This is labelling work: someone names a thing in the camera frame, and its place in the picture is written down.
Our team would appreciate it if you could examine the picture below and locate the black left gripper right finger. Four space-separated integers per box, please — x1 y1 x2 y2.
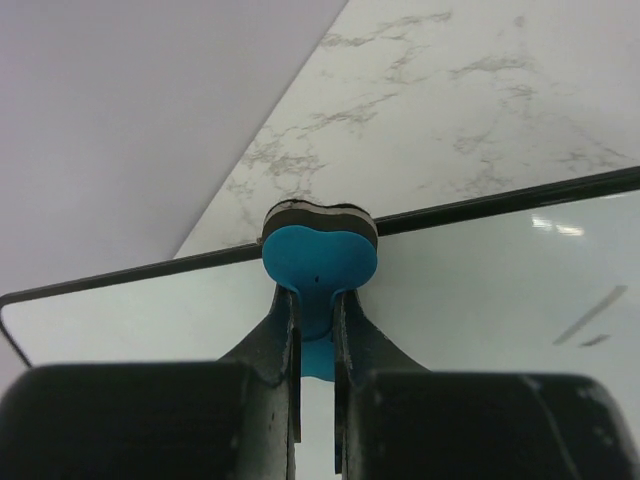
333 292 635 479

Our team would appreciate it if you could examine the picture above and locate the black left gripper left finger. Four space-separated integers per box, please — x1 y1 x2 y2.
1 288 301 479

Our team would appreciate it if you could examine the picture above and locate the white whiteboard black frame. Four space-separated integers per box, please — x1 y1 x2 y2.
0 164 640 391

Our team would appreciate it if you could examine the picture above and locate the blue whiteboard eraser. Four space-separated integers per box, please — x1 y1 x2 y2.
260 199 378 382

